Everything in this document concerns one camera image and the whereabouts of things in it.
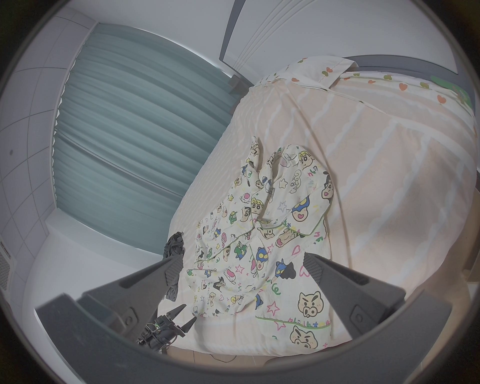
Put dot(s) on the black garment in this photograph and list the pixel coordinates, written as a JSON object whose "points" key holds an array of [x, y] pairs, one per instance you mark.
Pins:
{"points": [[174, 245]]}

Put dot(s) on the bed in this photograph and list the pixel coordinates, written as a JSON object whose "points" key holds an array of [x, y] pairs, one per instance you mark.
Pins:
{"points": [[393, 168]]}

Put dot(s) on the blue-green curtain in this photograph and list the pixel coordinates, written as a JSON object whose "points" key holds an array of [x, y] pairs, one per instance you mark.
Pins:
{"points": [[131, 112]]}

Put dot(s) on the grey bedside table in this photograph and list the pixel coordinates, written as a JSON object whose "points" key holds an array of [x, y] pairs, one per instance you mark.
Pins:
{"points": [[237, 83]]}

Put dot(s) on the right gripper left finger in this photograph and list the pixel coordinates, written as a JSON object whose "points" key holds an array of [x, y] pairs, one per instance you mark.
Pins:
{"points": [[131, 296]]}

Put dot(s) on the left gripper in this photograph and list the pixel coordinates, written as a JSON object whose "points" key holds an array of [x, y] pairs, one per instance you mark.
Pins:
{"points": [[161, 333]]}

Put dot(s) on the white printed pyjama top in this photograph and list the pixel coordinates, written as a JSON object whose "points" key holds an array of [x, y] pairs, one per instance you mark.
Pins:
{"points": [[262, 225]]}

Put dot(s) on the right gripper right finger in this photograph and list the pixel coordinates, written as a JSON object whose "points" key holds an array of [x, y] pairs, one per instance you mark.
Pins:
{"points": [[356, 300]]}

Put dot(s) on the white printed pillow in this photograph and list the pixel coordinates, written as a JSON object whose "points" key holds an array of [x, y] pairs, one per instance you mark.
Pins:
{"points": [[311, 71], [405, 88]]}

